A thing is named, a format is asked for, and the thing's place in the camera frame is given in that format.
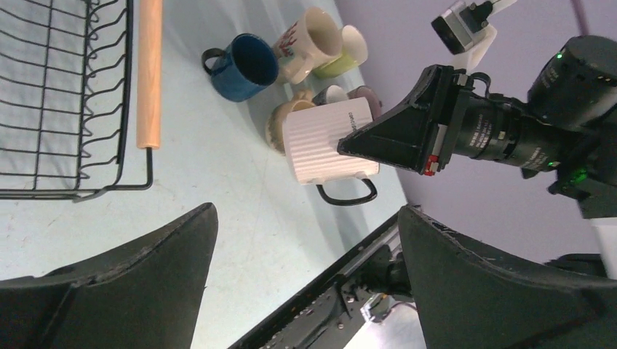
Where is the white ribbed mug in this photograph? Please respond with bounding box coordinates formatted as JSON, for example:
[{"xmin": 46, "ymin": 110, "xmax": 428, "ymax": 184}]
[{"xmin": 283, "ymin": 98, "xmax": 380, "ymax": 206}]

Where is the dark blue mug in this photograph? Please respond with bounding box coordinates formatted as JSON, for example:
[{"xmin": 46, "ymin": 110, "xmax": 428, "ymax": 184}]
[{"xmin": 201, "ymin": 33, "xmax": 279, "ymax": 103}]

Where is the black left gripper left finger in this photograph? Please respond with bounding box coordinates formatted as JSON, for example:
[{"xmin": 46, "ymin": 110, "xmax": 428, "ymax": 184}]
[{"xmin": 1, "ymin": 203, "xmax": 218, "ymax": 348}]

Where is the pale yellow mug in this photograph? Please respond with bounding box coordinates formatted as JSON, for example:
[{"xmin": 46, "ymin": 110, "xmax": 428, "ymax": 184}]
[{"xmin": 313, "ymin": 25, "xmax": 368, "ymax": 79}]

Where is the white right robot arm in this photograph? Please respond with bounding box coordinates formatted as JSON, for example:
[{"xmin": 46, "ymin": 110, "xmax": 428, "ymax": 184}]
[{"xmin": 337, "ymin": 35, "xmax": 616, "ymax": 277}]

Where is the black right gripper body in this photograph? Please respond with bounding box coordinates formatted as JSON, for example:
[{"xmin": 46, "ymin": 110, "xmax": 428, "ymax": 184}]
[{"xmin": 423, "ymin": 35, "xmax": 616, "ymax": 220}]

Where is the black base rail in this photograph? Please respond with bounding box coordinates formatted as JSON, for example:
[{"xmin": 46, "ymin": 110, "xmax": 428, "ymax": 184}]
[{"xmin": 232, "ymin": 214, "xmax": 414, "ymax": 348}]

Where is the black wire dish rack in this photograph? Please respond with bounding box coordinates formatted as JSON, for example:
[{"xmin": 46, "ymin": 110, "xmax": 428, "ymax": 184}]
[{"xmin": 1, "ymin": 1, "xmax": 154, "ymax": 202}]

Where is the cream speckled mug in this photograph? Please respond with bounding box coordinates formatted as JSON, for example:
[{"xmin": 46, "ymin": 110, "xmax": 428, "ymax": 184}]
[{"xmin": 265, "ymin": 89, "xmax": 316, "ymax": 155}]

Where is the floral painted ceramic mug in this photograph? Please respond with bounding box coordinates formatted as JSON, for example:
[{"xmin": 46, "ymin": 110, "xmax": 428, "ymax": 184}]
[{"xmin": 272, "ymin": 7, "xmax": 343, "ymax": 84}]

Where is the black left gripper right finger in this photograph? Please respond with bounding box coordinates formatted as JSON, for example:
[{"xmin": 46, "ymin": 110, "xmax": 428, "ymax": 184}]
[{"xmin": 398, "ymin": 206, "xmax": 616, "ymax": 348}]

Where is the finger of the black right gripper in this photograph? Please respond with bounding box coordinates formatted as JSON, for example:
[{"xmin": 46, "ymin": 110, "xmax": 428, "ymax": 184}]
[{"xmin": 337, "ymin": 65, "xmax": 455, "ymax": 175}]

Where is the right wooden rack handle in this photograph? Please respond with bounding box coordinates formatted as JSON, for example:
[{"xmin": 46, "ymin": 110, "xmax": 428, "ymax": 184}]
[{"xmin": 136, "ymin": 0, "xmax": 164, "ymax": 150}]

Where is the lilac mug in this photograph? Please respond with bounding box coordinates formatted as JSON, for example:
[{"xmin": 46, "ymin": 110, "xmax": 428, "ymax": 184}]
[{"xmin": 347, "ymin": 85, "xmax": 383, "ymax": 120}]

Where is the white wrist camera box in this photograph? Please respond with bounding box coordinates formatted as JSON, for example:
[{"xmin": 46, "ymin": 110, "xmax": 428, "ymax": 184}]
[{"xmin": 431, "ymin": 0, "xmax": 516, "ymax": 72}]

